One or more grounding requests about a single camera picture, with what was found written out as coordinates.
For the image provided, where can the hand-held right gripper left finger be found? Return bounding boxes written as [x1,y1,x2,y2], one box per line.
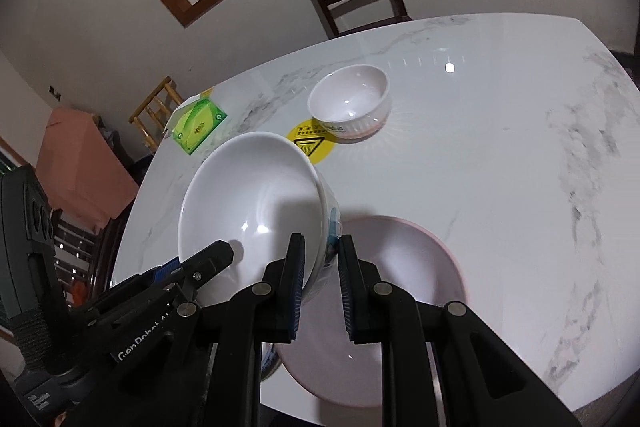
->
[65,233,306,427]

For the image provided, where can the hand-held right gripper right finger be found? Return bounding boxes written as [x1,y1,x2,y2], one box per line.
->
[337,234,583,427]

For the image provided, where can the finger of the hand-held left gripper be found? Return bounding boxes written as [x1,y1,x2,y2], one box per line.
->
[179,240,235,304]
[151,257,183,284]

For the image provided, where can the large pink bowl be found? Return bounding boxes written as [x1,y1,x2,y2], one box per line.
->
[272,215,468,413]

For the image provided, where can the white bowl with cartoon print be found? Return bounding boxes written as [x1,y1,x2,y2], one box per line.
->
[177,132,343,381]

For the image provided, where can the barred window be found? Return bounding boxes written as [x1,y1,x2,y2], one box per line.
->
[0,134,31,343]

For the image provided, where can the pink covered box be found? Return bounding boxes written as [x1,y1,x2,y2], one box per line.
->
[35,107,141,230]

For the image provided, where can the green tissue pack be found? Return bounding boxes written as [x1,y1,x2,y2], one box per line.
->
[171,99,228,156]

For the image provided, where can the yellow round sticker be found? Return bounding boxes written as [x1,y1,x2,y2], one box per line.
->
[286,118,336,165]

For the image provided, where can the bamboo chair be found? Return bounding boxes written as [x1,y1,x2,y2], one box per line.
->
[129,76,183,152]

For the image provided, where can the white ribbed bowl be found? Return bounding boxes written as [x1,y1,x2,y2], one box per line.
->
[307,63,391,140]

